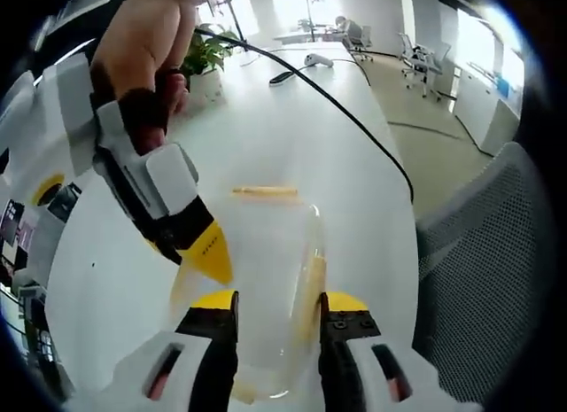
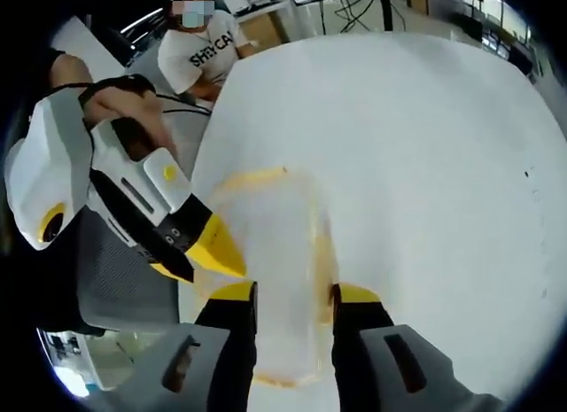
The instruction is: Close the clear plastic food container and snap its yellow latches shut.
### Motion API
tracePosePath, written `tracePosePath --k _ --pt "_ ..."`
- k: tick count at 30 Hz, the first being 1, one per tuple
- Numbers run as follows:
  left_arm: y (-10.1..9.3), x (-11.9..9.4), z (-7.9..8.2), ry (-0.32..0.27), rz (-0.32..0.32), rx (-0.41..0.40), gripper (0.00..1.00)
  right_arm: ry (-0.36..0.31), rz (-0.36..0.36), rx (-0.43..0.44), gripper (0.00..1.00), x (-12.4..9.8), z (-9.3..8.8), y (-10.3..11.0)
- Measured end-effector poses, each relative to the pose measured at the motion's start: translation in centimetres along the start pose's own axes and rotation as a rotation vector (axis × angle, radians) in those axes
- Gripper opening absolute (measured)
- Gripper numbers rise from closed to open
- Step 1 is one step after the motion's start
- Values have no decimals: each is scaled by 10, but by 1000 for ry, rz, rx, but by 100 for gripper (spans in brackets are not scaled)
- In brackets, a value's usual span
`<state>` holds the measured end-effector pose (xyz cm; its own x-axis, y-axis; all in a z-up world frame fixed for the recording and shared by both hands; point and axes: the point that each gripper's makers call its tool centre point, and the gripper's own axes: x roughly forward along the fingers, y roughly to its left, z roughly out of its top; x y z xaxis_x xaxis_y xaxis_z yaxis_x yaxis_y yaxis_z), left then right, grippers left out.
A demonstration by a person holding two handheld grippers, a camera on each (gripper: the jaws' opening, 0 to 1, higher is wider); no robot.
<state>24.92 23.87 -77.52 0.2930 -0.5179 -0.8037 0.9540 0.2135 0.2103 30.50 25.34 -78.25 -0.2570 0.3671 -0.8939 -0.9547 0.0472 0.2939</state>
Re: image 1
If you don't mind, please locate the clear container with yellow buckles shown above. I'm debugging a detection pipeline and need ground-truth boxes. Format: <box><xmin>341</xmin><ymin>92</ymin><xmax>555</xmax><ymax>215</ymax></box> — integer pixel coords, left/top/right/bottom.
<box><xmin>169</xmin><ymin>185</ymin><xmax>330</xmax><ymax>405</ymax></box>

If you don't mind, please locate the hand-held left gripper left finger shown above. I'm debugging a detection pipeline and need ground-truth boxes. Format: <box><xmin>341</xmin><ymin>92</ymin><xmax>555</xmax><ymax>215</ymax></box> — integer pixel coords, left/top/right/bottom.
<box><xmin>113</xmin><ymin>289</ymin><xmax>241</xmax><ymax>412</ymax></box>

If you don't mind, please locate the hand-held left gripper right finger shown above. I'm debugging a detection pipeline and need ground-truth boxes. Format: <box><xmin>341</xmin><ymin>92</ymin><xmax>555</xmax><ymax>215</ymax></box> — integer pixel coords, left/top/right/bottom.
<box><xmin>318</xmin><ymin>291</ymin><xmax>449</xmax><ymax>412</ymax></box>

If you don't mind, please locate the person's right hand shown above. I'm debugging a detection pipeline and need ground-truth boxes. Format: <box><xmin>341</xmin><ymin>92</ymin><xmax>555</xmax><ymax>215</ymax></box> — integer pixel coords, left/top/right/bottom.
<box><xmin>89</xmin><ymin>0</ymin><xmax>197</xmax><ymax>157</ymax></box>

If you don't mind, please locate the display screen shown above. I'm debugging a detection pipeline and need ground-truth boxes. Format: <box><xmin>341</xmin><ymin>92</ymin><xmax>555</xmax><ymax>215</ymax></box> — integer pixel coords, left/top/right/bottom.
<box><xmin>1</xmin><ymin>198</ymin><xmax>36</xmax><ymax>253</ymax></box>

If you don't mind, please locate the green potted plant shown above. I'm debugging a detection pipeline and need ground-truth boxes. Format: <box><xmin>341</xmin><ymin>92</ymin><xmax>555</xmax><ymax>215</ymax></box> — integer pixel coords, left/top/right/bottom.
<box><xmin>180</xmin><ymin>23</ymin><xmax>241</xmax><ymax>77</ymax></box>

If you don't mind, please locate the white cabinet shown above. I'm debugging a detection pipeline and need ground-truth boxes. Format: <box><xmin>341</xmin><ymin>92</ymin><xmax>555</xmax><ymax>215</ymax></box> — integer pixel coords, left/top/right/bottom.
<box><xmin>454</xmin><ymin>60</ymin><xmax>520</xmax><ymax>152</ymax></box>

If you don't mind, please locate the black floor cable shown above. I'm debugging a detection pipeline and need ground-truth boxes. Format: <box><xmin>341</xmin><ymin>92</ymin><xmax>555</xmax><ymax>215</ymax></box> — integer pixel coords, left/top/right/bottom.
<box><xmin>388</xmin><ymin>118</ymin><xmax>493</xmax><ymax>157</ymax></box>

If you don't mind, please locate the white plant pot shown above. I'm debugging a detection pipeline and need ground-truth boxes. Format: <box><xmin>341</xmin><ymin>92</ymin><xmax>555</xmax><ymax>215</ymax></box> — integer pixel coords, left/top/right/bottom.
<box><xmin>189</xmin><ymin>67</ymin><xmax>226</xmax><ymax>104</ymax></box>

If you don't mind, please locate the white game controller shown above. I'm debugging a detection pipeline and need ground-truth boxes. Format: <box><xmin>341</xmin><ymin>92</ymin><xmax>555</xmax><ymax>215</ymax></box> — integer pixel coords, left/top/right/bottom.
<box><xmin>304</xmin><ymin>52</ymin><xmax>335</xmax><ymax>70</ymax></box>

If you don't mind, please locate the white office chair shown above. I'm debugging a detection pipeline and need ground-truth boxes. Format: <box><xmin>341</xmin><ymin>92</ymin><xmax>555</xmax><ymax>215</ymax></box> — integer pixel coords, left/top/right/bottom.
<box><xmin>346</xmin><ymin>23</ymin><xmax>374</xmax><ymax>62</ymax></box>
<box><xmin>397</xmin><ymin>32</ymin><xmax>458</xmax><ymax>102</ymax></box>

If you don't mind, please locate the grey mesh office chair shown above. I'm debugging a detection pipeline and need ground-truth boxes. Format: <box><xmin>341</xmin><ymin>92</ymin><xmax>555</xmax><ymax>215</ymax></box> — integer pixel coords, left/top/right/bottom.
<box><xmin>410</xmin><ymin>140</ymin><xmax>547</xmax><ymax>405</ymax></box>

